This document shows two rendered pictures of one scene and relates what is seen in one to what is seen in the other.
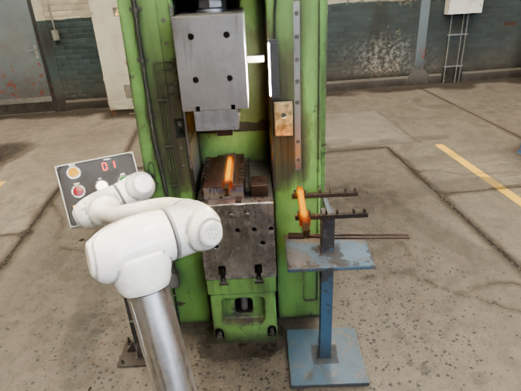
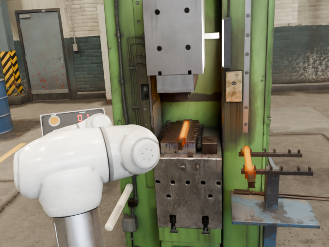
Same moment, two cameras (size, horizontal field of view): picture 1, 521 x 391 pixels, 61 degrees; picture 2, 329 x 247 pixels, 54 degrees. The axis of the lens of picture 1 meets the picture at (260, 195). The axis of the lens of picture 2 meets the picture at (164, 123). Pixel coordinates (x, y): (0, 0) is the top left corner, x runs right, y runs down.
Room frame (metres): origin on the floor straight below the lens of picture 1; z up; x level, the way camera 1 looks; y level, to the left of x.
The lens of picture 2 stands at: (0.26, -0.03, 1.62)
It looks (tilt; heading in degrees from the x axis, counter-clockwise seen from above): 17 degrees down; 9
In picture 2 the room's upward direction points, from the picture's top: 3 degrees counter-clockwise
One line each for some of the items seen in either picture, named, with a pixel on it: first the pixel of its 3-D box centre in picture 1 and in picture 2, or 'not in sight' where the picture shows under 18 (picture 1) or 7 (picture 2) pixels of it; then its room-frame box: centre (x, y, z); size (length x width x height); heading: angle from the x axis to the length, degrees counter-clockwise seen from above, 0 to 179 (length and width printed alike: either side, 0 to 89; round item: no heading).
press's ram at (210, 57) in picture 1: (223, 57); (184, 34); (2.17, 0.14, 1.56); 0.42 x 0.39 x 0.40; 0
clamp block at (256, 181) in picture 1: (259, 186); (209, 144); (2.02, 0.00, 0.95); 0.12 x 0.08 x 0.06; 0
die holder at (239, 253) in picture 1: (239, 216); (191, 172); (2.18, 0.13, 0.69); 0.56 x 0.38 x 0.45; 0
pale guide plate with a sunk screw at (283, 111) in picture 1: (283, 119); (233, 86); (2.09, -0.13, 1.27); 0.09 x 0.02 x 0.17; 90
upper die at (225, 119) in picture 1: (219, 108); (179, 77); (2.17, 0.18, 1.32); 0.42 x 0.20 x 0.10; 0
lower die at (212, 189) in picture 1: (225, 174); (181, 135); (2.17, 0.18, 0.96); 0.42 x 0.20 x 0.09; 0
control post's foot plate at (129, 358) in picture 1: (138, 347); not in sight; (1.88, 0.74, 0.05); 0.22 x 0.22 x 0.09; 0
